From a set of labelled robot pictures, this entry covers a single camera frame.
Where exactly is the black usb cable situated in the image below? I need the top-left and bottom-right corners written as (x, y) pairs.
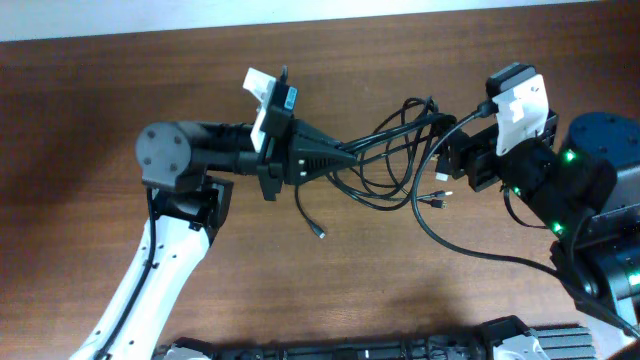
top-left (324, 96), bottom-right (459, 212)

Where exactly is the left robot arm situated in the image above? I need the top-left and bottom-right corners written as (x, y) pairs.
top-left (72, 119), bottom-right (356, 359)

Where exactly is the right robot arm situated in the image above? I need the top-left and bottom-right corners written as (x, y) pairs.
top-left (442, 112), bottom-right (639, 333)

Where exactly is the right camera black cable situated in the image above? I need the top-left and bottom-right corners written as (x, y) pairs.
top-left (409, 102), bottom-right (640, 339)

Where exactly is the camera black cable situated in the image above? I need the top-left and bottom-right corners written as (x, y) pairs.
top-left (409, 102), bottom-right (640, 339)
top-left (92, 64), bottom-right (291, 360)

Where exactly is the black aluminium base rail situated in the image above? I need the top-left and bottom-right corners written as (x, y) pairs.
top-left (152, 315), bottom-right (597, 360)

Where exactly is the left camera black cable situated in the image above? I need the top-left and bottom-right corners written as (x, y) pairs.
top-left (92, 64), bottom-right (291, 360)

